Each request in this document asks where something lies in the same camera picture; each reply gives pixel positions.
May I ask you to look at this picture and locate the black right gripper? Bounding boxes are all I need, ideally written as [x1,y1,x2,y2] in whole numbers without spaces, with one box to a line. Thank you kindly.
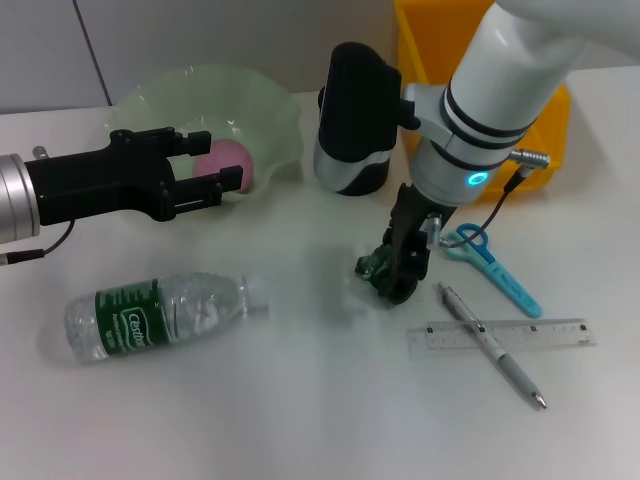
[381,182,456,307]

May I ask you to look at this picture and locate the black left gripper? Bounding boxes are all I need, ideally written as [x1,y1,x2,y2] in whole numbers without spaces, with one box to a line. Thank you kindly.
[24,127,244,226]

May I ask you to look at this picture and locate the pink peach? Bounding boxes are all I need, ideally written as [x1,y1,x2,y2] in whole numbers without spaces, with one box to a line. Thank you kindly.
[193,139,255,195]

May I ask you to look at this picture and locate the green plastic wrapper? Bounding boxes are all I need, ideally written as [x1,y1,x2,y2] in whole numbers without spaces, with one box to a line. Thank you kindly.
[353,242,401,297]

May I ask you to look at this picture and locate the clear green-label water bottle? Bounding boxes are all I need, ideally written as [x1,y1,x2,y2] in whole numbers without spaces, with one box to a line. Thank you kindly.
[63,272,271,365]

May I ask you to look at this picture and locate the green glass fruit plate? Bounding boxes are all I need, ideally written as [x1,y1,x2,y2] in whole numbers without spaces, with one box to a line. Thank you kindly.
[104,64,306,206]

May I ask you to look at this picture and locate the black mesh pen holder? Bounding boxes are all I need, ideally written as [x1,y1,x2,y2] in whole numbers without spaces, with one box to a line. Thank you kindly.
[317,84,396,197]

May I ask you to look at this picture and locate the blue scissors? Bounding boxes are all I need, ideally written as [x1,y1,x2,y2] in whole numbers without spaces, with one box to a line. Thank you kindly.
[439,222,544,319]

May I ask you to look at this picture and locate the white grey pen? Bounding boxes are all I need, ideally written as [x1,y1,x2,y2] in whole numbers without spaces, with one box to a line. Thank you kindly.
[437,280,548,411]

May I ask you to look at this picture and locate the clear plastic ruler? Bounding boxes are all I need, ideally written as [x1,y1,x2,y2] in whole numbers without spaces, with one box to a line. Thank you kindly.
[407,316,598,357]

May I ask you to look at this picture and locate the yellow plastic bin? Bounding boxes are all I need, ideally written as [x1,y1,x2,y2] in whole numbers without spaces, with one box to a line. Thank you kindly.
[392,0,571,204]

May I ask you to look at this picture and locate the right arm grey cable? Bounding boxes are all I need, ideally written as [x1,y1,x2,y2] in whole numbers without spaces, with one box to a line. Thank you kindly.
[422,148,551,251]

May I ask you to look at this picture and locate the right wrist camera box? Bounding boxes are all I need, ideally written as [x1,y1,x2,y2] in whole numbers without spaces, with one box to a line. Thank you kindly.
[313,42,419,197]

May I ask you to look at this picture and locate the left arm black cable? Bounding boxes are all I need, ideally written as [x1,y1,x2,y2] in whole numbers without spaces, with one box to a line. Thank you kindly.
[0,219,77,266]

